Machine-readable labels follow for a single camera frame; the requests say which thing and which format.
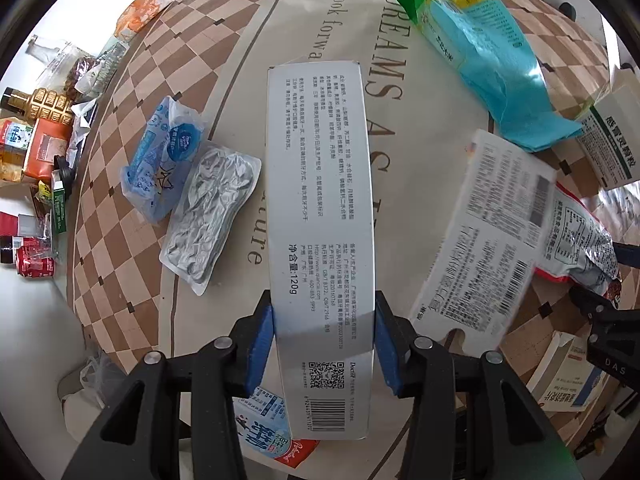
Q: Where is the blue white drink carton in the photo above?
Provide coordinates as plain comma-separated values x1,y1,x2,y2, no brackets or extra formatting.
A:
233,387,319,468

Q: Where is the teal green snack bag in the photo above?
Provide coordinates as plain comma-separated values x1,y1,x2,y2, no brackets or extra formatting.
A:
397,0,582,153

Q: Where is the long white toothpaste box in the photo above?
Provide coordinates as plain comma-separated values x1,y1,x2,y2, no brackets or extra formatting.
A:
265,61,375,440

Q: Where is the white blue small box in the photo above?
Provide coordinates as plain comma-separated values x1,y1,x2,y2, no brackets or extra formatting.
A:
527,332,605,413

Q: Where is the red silver snack bag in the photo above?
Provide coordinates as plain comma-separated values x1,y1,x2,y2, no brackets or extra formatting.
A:
536,182,620,296

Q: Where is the white green medicine box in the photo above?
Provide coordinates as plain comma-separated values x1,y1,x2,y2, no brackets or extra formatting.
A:
577,84,640,190

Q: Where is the green small box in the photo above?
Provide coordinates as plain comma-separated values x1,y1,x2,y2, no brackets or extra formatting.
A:
51,176,66,234

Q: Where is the blue white plastic wrapper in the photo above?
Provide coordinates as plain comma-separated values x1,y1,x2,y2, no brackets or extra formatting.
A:
120,96,204,224

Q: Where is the silver crinkled foil pouch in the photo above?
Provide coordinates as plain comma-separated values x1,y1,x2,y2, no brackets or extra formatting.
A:
160,141,262,296

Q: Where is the orange box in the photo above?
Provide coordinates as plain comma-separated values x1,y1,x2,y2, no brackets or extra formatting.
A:
23,118,72,181

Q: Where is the gold patterned bottle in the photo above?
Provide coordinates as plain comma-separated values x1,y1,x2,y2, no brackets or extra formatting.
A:
1,87,74,126

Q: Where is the orange snack bag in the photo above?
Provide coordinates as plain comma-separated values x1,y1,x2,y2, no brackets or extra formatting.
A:
114,0,174,42

